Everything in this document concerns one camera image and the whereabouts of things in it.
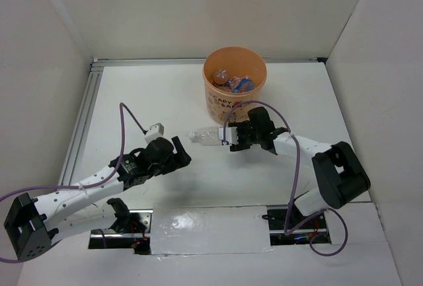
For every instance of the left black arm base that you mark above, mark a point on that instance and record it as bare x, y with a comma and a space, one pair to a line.
135, 237

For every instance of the orange plastic capybara bin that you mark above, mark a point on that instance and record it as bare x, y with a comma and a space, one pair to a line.
221, 103

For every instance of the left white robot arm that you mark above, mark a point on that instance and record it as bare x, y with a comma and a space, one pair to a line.
36, 224

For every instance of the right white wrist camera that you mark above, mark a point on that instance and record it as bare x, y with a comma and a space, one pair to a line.
228, 135

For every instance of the small bottle black cap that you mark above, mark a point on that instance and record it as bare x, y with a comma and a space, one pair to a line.
221, 77

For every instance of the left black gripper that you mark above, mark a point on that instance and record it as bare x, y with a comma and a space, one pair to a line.
182, 160

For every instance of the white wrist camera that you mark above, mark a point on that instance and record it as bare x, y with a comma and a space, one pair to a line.
228, 135
154, 132

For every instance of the aluminium frame rail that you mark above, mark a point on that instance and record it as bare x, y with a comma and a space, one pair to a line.
171, 92

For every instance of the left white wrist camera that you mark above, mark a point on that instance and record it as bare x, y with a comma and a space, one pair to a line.
154, 132

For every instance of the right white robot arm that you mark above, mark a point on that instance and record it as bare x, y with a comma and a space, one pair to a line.
340, 175

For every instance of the clear crushed bottle white cap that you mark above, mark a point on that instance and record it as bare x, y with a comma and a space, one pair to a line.
206, 136

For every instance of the clear bottle blue cap label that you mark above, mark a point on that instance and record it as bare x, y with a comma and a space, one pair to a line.
241, 84

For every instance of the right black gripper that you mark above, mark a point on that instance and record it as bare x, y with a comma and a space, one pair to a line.
240, 126

